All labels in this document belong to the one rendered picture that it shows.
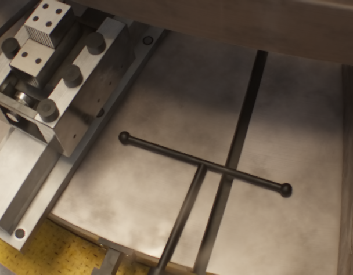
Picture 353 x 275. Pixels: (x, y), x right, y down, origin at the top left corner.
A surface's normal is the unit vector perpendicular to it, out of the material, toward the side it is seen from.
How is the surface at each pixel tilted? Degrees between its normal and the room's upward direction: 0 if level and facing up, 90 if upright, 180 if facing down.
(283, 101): 0
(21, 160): 0
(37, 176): 72
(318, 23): 90
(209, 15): 90
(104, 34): 0
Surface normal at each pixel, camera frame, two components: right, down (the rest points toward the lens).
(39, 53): -0.09, -0.44
